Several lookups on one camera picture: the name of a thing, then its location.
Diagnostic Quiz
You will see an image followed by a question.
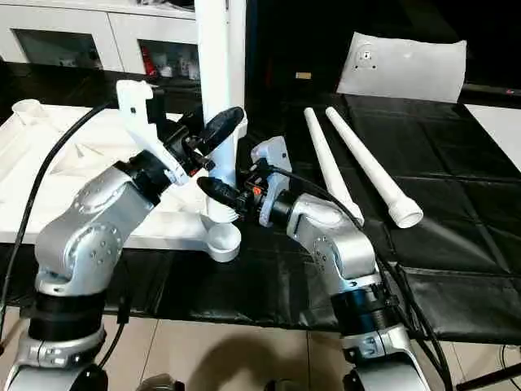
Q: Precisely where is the white cabinet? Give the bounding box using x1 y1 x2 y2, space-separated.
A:
0 0 201 79

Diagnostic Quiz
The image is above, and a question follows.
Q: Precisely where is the black mat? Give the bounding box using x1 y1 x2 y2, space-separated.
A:
0 60 521 345

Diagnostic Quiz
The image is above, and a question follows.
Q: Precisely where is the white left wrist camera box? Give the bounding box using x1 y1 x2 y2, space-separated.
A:
115 79 191 187

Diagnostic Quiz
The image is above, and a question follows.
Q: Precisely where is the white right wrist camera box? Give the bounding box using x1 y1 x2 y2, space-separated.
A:
249 136 293 228

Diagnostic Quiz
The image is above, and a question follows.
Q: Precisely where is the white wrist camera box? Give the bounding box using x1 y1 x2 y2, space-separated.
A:
249 136 293 228
115 79 191 187

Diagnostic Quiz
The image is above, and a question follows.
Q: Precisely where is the white plastic table top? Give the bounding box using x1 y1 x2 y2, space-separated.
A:
0 99 243 263

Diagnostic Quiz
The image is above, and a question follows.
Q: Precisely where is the red bottle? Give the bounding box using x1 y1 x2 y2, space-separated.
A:
142 46 156 77

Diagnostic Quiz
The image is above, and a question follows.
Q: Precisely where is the white flat board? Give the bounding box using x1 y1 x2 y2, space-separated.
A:
463 103 521 173

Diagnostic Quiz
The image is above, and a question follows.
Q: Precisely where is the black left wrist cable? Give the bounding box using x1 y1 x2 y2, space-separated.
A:
0 103 120 340

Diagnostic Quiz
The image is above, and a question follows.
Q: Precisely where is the black metal table frame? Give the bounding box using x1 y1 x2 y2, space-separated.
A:
455 361 521 391

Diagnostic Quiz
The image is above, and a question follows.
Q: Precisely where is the white plastic table leg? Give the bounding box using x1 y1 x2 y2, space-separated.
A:
194 0 247 224
325 106 425 229
303 107 365 227

